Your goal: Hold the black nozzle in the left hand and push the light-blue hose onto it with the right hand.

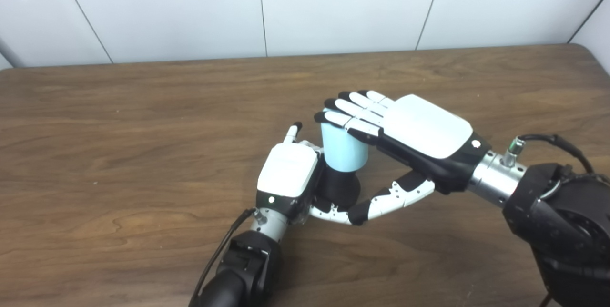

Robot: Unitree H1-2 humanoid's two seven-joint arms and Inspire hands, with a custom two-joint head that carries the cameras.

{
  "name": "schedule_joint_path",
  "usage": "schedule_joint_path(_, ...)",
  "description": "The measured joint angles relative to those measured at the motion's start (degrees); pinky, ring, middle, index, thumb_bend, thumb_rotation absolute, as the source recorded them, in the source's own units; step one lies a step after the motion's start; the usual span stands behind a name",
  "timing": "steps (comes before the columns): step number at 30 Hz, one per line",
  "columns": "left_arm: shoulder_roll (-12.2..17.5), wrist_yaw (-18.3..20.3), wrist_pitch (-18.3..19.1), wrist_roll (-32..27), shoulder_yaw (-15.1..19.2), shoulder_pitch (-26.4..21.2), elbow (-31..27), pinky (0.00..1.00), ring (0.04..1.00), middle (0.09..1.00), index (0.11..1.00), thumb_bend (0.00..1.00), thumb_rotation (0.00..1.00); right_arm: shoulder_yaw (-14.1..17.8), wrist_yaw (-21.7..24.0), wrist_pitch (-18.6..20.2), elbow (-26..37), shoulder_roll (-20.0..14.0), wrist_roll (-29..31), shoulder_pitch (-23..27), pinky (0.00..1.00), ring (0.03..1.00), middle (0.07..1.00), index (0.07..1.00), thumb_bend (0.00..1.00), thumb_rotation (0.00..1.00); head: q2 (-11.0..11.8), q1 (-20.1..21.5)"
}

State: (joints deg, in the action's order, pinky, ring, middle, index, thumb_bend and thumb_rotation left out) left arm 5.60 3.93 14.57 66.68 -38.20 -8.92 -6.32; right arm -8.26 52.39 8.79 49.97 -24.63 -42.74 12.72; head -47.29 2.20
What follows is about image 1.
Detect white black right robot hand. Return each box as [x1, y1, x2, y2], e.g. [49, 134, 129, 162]
[314, 90, 492, 226]

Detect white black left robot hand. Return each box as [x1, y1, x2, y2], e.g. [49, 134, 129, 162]
[255, 122, 363, 225]

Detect black funnel-shaped nozzle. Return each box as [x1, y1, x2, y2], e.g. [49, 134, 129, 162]
[315, 166, 361, 212]

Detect light blue cup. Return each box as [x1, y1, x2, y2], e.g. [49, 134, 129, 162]
[320, 108, 369, 173]

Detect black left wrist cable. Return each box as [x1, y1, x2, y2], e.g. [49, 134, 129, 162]
[189, 208, 267, 307]

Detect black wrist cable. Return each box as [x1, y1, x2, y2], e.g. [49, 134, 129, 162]
[503, 134, 595, 174]
[189, 208, 267, 307]

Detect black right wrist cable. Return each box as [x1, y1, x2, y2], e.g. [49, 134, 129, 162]
[503, 134, 595, 174]

